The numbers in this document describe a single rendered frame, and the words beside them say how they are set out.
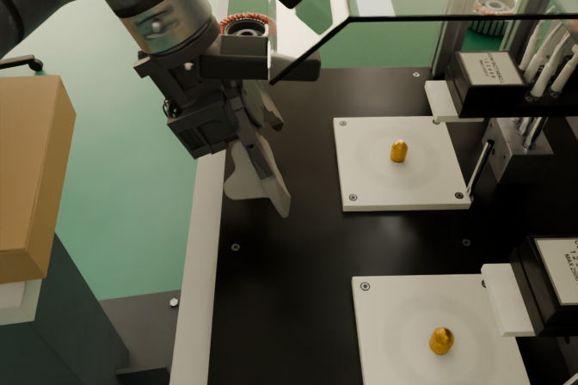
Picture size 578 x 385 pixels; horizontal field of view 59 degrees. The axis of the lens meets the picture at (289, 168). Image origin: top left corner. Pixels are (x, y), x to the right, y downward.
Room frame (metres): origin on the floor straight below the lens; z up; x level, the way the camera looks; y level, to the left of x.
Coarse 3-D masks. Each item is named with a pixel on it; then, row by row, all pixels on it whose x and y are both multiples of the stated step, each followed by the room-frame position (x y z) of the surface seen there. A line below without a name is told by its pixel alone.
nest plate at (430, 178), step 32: (352, 128) 0.48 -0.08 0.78; (384, 128) 0.48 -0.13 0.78; (416, 128) 0.48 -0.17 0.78; (352, 160) 0.43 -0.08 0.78; (384, 160) 0.43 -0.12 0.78; (416, 160) 0.43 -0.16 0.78; (448, 160) 0.43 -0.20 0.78; (352, 192) 0.37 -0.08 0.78; (384, 192) 0.37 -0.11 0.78; (416, 192) 0.37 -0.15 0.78; (448, 192) 0.37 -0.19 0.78
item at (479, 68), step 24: (456, 72) 0.44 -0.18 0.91; (480, 72) 0.43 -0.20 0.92; (504, 72) 0.43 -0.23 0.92; (432, 96) 0.43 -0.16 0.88; (456, 96) 0.42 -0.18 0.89; (480, 96) 0.40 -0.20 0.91; (504, 96) 0.40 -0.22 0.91; (528, 96) 0.41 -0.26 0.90; (552, 96) 0.41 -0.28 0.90; (576, 96) 0.41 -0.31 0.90; (456, 120) 0.40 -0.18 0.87; (480, 120) 0.40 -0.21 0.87; (528, 120) 0.43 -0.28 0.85; (528, 144) 0.41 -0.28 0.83
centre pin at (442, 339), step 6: (438, 330) 0.19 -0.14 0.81; (444, 330) 0.19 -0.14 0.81; (450, 330) 0.20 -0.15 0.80; (432, 336) 0.19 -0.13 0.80; (438, 336) 0.19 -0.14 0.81; (444, 336) 0.19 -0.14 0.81; (450, 336) 0.19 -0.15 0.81; (432, 342) 0.19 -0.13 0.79; (438, 342) 0.18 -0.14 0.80; (444, 342) 0.18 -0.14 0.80; (450, 342) 0.18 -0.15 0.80; (432, 348) 0.19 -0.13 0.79; (438, 348) 0.18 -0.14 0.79; (444, 348) 0.18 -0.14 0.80; (438, 354) 0.18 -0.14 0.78; (444, 354) 0.18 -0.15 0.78
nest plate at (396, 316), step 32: (352, 288) 0.26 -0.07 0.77; (384, 288) 0.25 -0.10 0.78; (416, 288) 0.25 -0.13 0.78; (448, 288) 0.25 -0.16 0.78; (480, 288) 0.25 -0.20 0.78; (384, 320) 0.22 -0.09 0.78; (416, 320) 0.22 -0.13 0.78; (448, 320) 0.22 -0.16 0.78; (480, 320) 0.22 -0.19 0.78; (384, 352) 0.18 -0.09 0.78; (416, 352) 0.18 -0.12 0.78; (448, 352) 0.18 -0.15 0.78; (480, 352) 0.18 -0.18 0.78; (512, 352) 0.18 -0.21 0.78; (384, 384) 0.15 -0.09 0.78; (416, 384) 0.15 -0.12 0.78; (448, 384) 0.15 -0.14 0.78; (480, 384) 0.15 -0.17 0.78; (512, 384) 0.15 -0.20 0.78
